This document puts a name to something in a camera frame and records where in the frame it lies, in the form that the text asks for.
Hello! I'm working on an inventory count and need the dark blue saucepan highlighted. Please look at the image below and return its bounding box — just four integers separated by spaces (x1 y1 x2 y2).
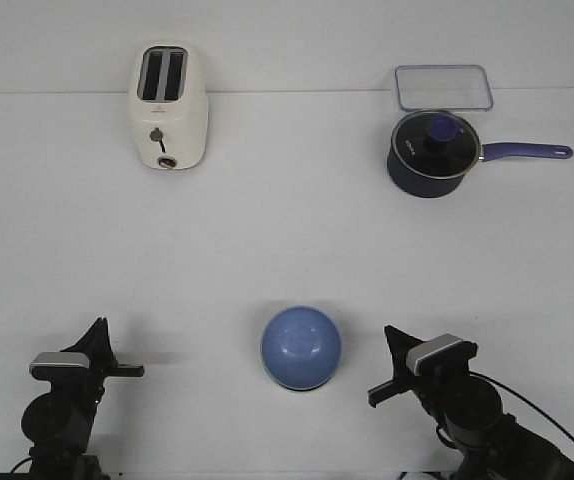
387 110 574 198

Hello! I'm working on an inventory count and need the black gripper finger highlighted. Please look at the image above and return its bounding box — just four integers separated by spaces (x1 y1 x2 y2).
63 317 115 364
384 325 423 373

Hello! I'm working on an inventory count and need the clear plastic food container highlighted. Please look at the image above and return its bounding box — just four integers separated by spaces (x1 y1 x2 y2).
393 64 494 112

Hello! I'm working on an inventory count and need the blue plastic bowl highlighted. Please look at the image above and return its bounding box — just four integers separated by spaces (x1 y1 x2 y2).
260 306 343 392

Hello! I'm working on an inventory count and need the cream two-slot toaster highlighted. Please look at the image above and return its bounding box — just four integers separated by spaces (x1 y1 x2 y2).
127 40 209 170

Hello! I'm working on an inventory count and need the glass pot lid blue knob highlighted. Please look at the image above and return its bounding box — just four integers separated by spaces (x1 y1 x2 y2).
392 110 481 180

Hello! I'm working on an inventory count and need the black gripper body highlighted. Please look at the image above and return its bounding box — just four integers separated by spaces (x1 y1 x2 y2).
48 362 145 400
368 359 447 408

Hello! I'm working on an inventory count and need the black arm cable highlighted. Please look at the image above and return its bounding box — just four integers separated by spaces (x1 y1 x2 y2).
469 370 574 474

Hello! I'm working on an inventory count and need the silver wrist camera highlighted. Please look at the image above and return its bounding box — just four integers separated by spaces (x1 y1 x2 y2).
29 351 91 381
405 334 478 376

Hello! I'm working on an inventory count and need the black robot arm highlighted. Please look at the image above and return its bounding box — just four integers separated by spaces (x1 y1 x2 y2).
21 317 145 479
368 325 574 479

